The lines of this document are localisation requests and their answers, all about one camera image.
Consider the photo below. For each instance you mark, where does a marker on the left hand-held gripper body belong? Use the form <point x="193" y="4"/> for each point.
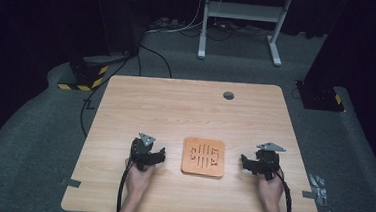
<point x="141" y="153"/>

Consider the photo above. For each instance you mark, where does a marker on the person's left hand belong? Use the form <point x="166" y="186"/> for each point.
<point x="138" y="181"/>

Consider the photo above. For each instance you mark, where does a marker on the person's right hand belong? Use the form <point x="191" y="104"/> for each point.
<point x="270" y="192"/>

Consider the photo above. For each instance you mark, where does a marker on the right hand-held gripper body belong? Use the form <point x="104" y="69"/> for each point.
<point x="268" y="163"/>

